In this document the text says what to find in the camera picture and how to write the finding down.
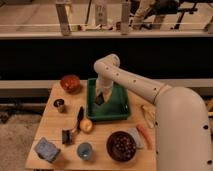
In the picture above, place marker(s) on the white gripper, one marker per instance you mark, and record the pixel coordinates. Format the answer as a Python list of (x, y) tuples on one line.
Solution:
[(105, 89)]

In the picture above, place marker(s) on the dark brown eraser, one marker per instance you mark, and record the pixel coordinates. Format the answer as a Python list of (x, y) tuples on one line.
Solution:
[(99, 100)]

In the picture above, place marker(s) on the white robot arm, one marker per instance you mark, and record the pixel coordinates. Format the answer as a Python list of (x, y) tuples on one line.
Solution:
[(182, 128)]

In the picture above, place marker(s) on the small metal cup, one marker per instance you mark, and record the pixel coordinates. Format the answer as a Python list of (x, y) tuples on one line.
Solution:
[(59, 104)]

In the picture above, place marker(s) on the blue plastic cup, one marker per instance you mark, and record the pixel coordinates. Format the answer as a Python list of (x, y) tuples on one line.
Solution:
[(85, 151)]

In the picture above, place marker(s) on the green plastic tray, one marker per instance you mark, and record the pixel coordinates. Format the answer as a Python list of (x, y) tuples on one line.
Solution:
[(116, 108)]

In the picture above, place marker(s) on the orange-red bowl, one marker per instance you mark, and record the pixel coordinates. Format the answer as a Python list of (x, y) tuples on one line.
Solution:
[(70, 83)]

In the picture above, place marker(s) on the grey cloth piece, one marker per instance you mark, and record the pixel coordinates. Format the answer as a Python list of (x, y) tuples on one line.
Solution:
[(135, 134)]

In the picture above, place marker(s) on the dark brown bowl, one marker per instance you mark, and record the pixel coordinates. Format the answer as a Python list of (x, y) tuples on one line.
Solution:
[(121, 146)]

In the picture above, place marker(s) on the orange carrot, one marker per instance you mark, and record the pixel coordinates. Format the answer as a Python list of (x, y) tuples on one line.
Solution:
[(146, 136)]

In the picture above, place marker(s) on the person in background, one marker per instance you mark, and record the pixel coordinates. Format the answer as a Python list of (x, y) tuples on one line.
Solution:
[(158, 8)]

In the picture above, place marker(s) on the blue sponge block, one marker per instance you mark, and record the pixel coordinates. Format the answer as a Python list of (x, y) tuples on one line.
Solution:
[(46, 150)]

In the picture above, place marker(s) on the black handled brush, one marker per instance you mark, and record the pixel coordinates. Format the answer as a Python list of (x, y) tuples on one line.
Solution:
[(68, 135)]

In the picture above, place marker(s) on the wooden post right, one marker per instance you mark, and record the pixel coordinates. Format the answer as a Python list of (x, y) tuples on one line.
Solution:
[(124, 28)]

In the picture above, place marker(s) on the wooden post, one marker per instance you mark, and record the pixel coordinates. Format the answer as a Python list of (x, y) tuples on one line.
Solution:
[(62, 17), (124, 28)]

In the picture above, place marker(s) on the wooden post left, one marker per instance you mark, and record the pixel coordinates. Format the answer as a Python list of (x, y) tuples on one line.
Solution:
[(62, 17)]

